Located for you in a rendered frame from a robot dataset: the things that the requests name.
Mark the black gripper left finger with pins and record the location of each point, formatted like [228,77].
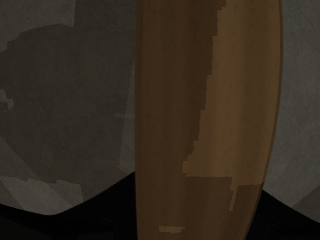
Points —
[111,215]

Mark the brown wooden rail with metal hooks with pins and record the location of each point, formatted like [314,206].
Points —
[207,95]

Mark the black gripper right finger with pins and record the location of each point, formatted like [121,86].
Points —
[274,220]

